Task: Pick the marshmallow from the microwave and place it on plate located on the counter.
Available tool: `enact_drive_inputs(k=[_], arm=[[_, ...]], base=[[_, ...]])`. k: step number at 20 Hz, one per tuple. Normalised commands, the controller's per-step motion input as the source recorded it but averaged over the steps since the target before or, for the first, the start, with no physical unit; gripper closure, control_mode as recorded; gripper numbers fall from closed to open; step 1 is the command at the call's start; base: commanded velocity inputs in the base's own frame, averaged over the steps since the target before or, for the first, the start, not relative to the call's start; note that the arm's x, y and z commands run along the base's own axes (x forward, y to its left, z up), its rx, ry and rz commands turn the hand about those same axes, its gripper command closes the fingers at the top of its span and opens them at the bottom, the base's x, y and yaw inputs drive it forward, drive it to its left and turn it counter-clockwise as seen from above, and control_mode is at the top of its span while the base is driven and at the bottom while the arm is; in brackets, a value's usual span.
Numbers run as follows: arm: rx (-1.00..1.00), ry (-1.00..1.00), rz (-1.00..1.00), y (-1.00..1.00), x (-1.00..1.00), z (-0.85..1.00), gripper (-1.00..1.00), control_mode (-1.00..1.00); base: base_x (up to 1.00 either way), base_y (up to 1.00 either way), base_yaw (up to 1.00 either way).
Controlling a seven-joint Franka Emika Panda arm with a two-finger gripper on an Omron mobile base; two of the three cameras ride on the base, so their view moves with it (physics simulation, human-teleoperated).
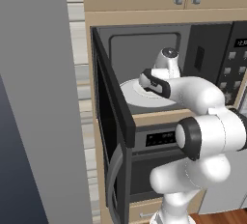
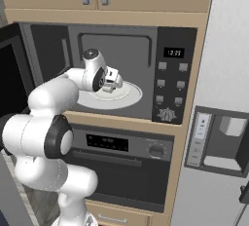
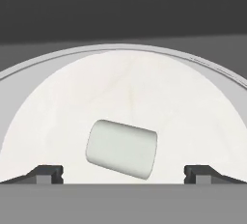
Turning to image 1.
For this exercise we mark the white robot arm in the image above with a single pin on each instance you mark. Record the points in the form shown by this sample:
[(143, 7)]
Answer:
[(218, 131)]

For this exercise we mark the white microwave turntable plate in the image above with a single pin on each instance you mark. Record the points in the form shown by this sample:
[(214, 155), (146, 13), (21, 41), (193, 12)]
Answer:
[(131, 93)]

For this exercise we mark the black microwave door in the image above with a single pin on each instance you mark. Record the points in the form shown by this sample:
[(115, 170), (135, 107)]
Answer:
[(111, 83)]

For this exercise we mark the black microwave oven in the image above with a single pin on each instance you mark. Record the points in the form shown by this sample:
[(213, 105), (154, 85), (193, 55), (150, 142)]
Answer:
[(210, 57)]

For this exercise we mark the black built-in oven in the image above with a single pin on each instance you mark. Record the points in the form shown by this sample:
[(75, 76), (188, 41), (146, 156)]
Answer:
[(141, 173)]

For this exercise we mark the grey fridge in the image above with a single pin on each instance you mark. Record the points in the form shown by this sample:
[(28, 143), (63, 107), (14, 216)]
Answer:
[(38, 73)]

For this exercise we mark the tan drawer front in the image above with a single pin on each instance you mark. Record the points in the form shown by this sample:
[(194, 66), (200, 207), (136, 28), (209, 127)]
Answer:
[(146, 207)]

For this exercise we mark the grey cabinet front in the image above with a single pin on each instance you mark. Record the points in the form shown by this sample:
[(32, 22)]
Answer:
[(225, 199)]

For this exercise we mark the tan wooden cabinet frame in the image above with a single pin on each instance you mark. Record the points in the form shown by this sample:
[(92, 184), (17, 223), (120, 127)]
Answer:
[(128, 16)]

